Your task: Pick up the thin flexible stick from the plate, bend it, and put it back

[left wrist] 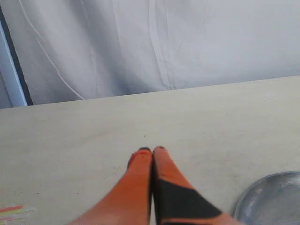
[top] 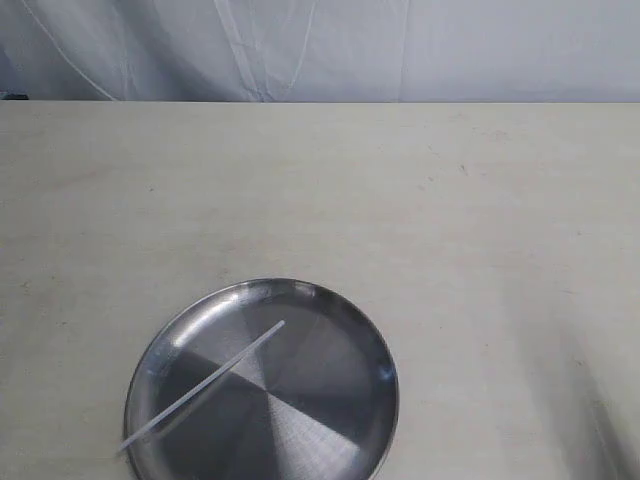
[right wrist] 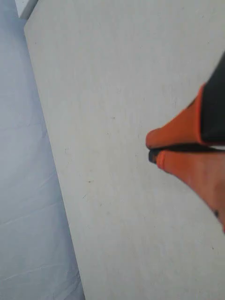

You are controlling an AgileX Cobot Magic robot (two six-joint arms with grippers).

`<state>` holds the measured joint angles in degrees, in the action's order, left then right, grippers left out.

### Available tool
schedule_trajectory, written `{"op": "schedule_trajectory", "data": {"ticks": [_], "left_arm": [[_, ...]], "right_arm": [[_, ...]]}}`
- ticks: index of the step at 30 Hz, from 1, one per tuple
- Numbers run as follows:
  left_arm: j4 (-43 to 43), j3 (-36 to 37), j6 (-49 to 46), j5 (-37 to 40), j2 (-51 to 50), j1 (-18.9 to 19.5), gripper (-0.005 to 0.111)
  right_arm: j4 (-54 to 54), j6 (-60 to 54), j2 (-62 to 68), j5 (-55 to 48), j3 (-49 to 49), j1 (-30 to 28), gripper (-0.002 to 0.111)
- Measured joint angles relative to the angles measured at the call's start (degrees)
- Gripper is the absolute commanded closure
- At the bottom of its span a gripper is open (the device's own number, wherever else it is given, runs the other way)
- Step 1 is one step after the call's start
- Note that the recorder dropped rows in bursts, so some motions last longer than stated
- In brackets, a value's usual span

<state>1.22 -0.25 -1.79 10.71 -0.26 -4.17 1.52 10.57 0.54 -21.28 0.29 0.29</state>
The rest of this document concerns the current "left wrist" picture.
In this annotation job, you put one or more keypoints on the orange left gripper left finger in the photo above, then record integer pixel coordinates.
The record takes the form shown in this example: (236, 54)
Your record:
(129, 201)

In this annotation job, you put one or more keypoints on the round steel plate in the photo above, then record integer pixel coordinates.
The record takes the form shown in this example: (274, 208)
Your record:
(271, 200)

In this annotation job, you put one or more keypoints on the coloured tape marks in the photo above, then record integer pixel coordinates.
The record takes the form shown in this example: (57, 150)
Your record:
(14, 213)

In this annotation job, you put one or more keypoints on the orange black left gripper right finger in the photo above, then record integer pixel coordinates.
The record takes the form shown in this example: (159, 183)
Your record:
(176, 201)

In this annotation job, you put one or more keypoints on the grey metal frame post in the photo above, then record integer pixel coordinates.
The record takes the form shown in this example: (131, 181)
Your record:
(14, 90)

